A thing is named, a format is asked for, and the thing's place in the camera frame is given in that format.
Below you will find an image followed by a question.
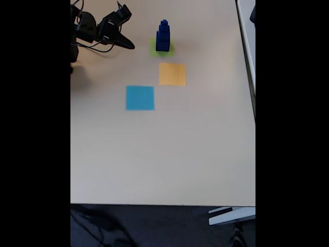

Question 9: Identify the white table foot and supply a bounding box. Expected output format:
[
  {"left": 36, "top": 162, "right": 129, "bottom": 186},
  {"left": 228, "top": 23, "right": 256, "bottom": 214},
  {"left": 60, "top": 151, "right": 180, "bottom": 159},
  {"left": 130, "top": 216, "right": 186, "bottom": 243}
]
[{"left": 208, "top": 206, "right": 256, "bottom": 226}]

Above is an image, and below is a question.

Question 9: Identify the largest blue cube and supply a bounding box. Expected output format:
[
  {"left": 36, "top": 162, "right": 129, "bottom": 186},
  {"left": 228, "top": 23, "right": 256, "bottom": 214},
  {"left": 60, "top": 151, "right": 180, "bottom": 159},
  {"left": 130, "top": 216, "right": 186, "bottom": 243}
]
[{"left": 155, "top": 38, "right": 171, "bottom": 52}]

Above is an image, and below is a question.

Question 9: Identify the green paper square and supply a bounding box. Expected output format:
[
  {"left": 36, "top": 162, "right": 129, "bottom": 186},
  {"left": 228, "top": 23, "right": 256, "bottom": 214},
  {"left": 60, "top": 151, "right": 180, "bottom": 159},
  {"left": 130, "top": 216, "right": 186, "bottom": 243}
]
[{"left": 149, "top": 37, "right": 175, "bottom": 58}]

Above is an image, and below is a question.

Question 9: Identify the blue paper square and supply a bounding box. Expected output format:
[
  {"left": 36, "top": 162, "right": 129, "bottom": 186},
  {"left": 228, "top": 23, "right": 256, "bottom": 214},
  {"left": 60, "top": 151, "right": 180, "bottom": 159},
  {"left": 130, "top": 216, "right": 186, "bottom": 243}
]
[{"left": 125, "top": 85, "right": 155, "bottom": 111}]

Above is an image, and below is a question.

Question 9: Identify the orange paper square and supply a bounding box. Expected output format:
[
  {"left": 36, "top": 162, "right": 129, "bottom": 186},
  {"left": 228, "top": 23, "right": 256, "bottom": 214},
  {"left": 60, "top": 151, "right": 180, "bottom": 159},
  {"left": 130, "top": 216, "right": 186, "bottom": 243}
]
[{"left": 158, "top": 62, "right": 187, "bottom": 87}]

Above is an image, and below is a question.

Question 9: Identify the white adjacent table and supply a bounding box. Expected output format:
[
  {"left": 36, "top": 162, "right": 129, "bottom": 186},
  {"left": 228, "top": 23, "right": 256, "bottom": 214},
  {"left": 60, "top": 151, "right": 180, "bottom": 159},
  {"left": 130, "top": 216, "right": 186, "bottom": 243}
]
[{"left": 235, "top": 0, "right": 256, "bottom": 120}]

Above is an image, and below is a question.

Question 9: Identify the large blue cube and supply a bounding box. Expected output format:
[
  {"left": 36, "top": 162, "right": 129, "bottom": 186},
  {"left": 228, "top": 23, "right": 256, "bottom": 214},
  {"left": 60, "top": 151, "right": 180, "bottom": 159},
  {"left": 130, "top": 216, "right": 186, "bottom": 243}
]
[{"left": 156, "top": 30, "right": 171, "bottom": 43}]

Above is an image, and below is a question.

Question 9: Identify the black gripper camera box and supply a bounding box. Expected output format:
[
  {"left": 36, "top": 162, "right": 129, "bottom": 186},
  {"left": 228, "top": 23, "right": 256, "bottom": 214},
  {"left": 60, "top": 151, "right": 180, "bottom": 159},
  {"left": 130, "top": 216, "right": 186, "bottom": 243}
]
[{"left": 116, "top": 3, "right": 133, "bottom": 23}]

